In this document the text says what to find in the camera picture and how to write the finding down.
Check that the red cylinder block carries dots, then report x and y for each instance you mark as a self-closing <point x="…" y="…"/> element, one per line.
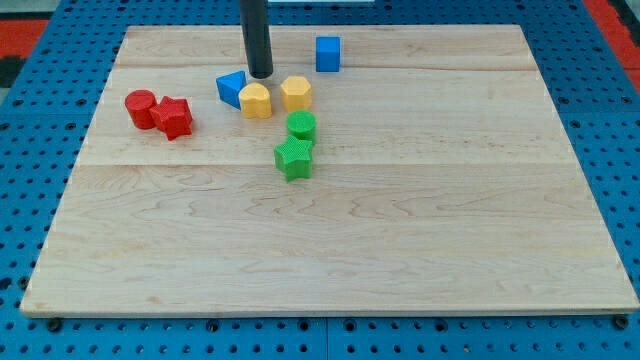
<point x="138" y="104"/>

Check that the green cylinder block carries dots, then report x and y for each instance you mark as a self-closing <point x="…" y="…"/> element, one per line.
<point x="302" y="125"/>

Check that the light wooden board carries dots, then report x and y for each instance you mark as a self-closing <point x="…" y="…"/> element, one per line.
<point x="443" y="184"/>

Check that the green star block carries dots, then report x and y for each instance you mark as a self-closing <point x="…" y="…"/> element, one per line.
<point x="294" y="158"/>

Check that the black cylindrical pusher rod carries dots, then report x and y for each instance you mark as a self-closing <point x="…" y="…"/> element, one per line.
<point x="255" y="29"/>

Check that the blue cube block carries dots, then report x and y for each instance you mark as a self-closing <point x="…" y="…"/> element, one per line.
<point x="328" y="54"/>

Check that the yellow heart block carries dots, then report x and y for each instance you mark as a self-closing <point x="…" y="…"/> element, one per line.
<point x="255" y="101"/>

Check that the blue triangle block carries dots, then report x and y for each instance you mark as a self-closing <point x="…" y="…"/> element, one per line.
<point x="229" y="86"/>

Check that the yellow hexagon block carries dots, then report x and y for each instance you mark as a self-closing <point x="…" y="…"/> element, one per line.
<point x="296" y="93"/>

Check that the red star block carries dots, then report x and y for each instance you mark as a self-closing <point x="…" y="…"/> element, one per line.
<point x="172" y="117"/>

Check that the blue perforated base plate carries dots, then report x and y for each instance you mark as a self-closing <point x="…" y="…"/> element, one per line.
<point x="47" y="112"/>

